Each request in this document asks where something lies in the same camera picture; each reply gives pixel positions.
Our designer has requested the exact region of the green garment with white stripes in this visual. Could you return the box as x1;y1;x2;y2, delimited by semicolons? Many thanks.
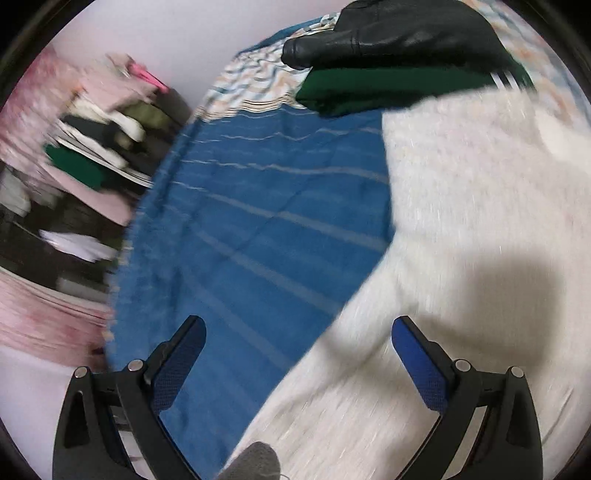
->
294;51;536;118

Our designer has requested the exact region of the pile of clothes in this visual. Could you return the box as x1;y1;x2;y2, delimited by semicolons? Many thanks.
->
44;53;195;195

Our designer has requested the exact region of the white paper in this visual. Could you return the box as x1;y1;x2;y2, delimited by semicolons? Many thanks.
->
39;230;118;264

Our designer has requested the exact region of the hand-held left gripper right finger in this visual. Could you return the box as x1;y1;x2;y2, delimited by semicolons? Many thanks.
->
390;315;543;480

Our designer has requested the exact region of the grey fuzzy object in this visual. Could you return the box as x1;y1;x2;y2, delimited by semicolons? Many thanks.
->
217;440;282;480

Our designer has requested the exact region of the blue striped blanket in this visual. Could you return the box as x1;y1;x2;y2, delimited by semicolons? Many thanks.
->
104;2;587;478

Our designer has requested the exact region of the person's right hand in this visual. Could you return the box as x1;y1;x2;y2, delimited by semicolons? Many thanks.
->
281;0;509;71

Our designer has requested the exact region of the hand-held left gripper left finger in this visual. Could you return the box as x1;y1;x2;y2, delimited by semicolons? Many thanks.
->
52;315;207;480

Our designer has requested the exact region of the pink cloth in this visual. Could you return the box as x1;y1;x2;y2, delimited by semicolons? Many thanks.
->
0;270;114;365

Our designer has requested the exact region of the white fuzzy garment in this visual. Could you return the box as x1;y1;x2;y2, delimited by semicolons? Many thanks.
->
217;85;591;480

